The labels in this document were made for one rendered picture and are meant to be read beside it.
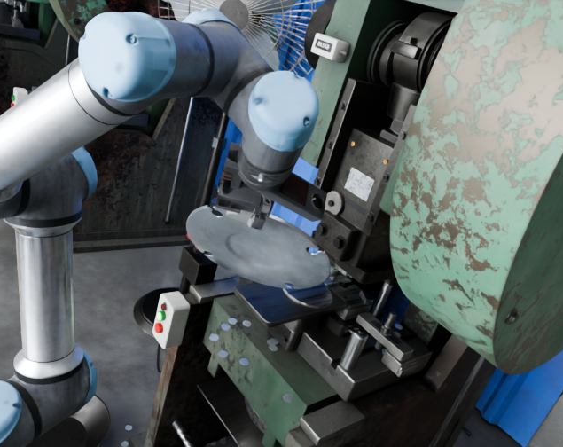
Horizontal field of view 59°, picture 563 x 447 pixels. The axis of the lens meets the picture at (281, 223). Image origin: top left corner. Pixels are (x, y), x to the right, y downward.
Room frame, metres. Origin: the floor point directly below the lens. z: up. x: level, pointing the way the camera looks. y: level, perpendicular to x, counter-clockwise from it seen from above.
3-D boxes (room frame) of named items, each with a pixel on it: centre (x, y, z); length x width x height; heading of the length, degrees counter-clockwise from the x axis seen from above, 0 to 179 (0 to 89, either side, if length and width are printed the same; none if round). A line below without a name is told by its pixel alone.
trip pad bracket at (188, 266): (1.18, 0.18, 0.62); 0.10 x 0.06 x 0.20; 45
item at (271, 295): (1.00, -0.08, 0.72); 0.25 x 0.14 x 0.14; 135
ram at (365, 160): (1.09, -0.17, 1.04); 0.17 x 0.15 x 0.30; 135
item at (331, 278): (1.12, -0.20, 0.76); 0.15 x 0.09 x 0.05; 45
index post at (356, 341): (0.91, -0.23, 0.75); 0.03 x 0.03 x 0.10; 45
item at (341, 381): (1.12, -0.20, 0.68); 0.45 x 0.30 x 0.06; 45
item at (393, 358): (1.00, -0.32, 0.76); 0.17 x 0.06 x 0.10; 45
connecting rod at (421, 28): (1.12, -0.20, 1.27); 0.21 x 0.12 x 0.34; 135
